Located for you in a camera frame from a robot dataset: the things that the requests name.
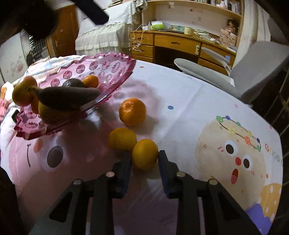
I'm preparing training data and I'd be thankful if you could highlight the doll on desk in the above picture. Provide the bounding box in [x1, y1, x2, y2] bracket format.
[219, 19, 239, 46]

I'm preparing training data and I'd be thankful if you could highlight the cartoon printed tablecloth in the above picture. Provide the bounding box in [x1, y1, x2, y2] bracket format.
[1, 61, 283, 234]

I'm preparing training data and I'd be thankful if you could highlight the lace covered cabinet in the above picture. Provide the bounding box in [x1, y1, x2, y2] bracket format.
[75, 1, 148, 55]

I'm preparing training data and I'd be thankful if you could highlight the wooden desk with drawers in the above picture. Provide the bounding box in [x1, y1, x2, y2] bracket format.
[130, 30, 236, 74]

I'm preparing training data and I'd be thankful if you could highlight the dark green avocado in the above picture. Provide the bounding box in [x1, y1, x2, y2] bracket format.
[62, 78, 86, 88]

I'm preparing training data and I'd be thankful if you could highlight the pink floral blanket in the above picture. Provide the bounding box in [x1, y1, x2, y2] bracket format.
[1, 55, 84, 108]

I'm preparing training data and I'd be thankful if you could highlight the orange mandarin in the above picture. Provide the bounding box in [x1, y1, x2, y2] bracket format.
[118, 98, 146, 126]
[31, 96, 39, 114]
[82, 75, 99, 88]

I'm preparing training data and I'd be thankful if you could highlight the grey office chair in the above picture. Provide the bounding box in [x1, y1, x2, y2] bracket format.
[174, 18, 288, 105]

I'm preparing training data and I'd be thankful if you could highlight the white floral curtain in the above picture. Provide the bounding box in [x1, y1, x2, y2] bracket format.
[232, 1, 271, 68]

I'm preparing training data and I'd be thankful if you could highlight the brown wooden door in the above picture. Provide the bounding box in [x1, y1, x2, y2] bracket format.
[46, 5, 79, 58]

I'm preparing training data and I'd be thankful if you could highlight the small yellow orange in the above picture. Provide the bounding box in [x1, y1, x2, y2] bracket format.
[132, 139, 159, 171]
[108, 127, 137, 151]

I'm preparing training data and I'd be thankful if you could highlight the red yellow apple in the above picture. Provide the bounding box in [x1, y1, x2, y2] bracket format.
[12, 76, 37, 107]

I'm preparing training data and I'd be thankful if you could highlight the pink plastic fruit bowl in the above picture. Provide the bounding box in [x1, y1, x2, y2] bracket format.
[14, 52, 136, 140]

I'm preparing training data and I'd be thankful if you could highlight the dark overripe banana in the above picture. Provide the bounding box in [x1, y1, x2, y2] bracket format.
[28, 86, 100, 111]

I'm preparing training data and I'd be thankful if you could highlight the yellow pear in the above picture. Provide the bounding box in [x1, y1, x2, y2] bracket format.
[38, 101, 74, 125]

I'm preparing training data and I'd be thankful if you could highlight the green tissue pack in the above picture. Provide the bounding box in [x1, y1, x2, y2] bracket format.
[151, 20, 172, 30]

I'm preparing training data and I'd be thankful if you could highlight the wooden bookshelf hutch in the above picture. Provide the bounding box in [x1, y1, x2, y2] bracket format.
[142, 1, 244, 46]

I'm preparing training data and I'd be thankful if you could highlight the white charger cable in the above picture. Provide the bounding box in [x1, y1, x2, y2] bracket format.
[131, 23, 148, 52]

